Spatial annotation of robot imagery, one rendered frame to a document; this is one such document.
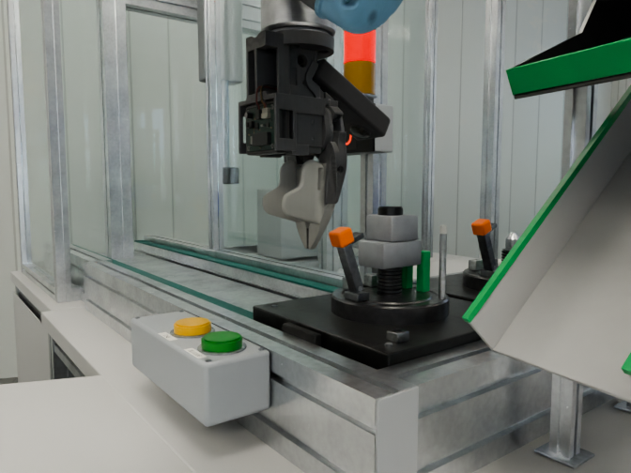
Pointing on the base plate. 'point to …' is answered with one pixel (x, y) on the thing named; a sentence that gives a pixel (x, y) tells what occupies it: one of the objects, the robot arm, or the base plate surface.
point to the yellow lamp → (361, 75)
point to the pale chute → (572, 272)
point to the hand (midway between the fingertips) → (315, 236)
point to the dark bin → (580, 54)
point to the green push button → (222, 342)
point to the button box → (201, 370)
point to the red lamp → (360, 47)
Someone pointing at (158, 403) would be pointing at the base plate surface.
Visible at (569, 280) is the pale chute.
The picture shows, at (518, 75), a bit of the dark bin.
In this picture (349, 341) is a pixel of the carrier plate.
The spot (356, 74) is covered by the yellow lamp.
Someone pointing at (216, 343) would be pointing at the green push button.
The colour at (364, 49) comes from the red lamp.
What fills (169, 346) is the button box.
